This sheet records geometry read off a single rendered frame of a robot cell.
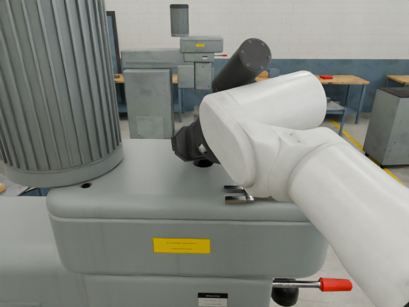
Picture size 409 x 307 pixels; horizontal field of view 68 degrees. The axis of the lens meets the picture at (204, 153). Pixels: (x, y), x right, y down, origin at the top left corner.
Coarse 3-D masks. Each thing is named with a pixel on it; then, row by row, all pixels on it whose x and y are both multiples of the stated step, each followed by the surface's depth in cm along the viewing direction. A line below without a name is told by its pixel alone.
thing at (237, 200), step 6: (228, 186) 47; (234, 186) 47; (240, 186) 47; (228, 192) 47; (234, 192) 47; (240, 192) 47; (246, 192) 45; (228, 198) 44; (234, 198) 44; (240, 198) 44; (246, 198) 44; (252, 198) 44; (258, 198) 45; (264, 198) 45; (270, 198) 45
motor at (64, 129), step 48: (0, 0) 37; (48, 0) 39; (96, 0) 44; (0, 48) 39; (48, 48) 40; (96, 48) 46; (0, 96) 42; (48, 96) 43; (96, 96) 47; (0, 144) 47; (48, 144) 45; (96, 144) 49
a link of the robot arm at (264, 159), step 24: (216, 96) 29; (216, 120) 28; (240, 120) 26; (216, 144) 30; (240, 144) 25; (264, 144) 24; (288, 144) 23; (312, 144) 23; (240, 168) 26; (264, 168) 24; (288, 168) 24; (264, 192) 27; (288, 192) 25
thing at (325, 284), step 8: (280, 280) 55; (288, 280) 55; (296, 280) 55; (320, 280) 54; (328, 280) 54; (336, 280) 54; (344, 280) 54; (320, 288) 54; (328, 288) 53; (336, 288) 53; (344, 288) 53
